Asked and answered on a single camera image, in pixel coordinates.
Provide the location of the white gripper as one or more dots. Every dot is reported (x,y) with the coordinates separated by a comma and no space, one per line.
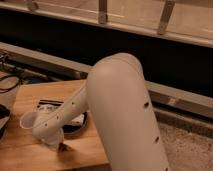
(54,139)

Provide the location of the dark red pepper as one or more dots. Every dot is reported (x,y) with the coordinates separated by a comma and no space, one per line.
(62,147)

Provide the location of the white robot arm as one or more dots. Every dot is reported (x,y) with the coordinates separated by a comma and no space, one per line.
(117,97)

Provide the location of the black round plate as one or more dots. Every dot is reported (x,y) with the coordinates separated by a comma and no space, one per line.
(76,124)

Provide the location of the white paper cup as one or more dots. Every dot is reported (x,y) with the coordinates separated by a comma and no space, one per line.
(27,120)

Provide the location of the black and white packet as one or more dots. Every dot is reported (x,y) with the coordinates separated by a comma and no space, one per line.
(48,104)

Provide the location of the dark object at left edge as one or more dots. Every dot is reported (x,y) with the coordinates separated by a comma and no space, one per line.
(4,117)

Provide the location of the metal railing post middle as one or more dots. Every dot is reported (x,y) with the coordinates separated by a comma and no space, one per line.
(102,11)

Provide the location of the metal railing post right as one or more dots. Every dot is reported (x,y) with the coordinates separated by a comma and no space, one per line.
(165,16)

